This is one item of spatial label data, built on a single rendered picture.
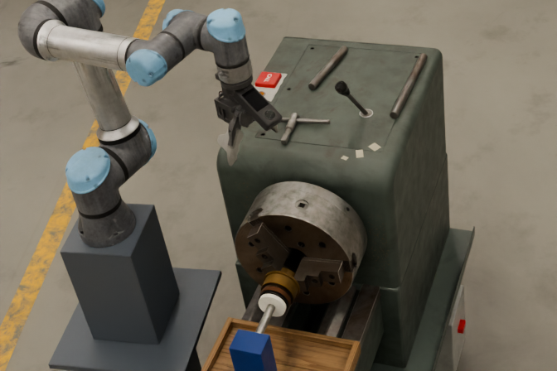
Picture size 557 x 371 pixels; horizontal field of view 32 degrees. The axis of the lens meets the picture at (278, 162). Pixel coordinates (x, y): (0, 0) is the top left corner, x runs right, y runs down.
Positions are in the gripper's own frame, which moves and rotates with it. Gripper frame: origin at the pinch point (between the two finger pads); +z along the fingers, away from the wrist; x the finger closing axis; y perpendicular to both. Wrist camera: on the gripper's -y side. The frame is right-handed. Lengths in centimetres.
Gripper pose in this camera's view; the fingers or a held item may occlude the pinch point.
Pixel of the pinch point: (256, 150)
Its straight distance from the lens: 225.2
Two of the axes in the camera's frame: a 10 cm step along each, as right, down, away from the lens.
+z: 1.4, 7.7, 6.2
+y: -7.0, -3.7, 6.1
